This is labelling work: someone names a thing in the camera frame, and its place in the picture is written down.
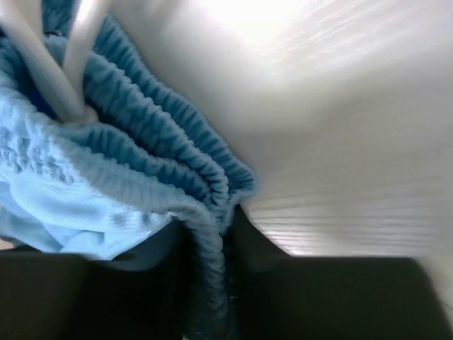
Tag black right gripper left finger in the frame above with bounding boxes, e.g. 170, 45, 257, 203
1, 222, 191, 339

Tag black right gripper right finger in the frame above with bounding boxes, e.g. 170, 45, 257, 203
225, 208, 452, 339

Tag light blue shorts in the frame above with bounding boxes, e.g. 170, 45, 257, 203
1, 15, 256, 339

